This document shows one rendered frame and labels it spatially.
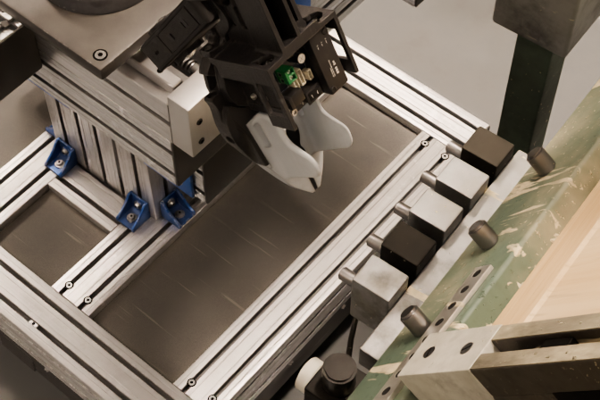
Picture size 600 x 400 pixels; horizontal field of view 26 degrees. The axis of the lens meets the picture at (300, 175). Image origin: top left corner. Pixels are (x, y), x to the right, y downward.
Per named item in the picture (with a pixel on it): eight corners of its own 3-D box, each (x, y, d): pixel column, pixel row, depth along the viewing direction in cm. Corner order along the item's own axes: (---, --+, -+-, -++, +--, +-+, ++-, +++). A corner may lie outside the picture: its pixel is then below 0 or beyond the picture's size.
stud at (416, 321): (424, 323, 145) (407, 304, 144) (437, 321, 143) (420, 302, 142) (412, 339, 144) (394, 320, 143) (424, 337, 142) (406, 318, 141)
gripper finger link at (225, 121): (254, 179, 95) (206, 83, 90) (240, 174, 96) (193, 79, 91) (295, 138, 97) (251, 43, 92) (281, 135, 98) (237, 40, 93)
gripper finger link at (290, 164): (330, 229, 95) (285, 130, 90) (276, 211, 99) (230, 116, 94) (357, 201, 96) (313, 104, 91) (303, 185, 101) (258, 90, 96)
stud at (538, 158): (546, 165, 157) (531, 146, 157) (560, 162, 155) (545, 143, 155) (537, 179, 156) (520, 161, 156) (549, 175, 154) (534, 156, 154)
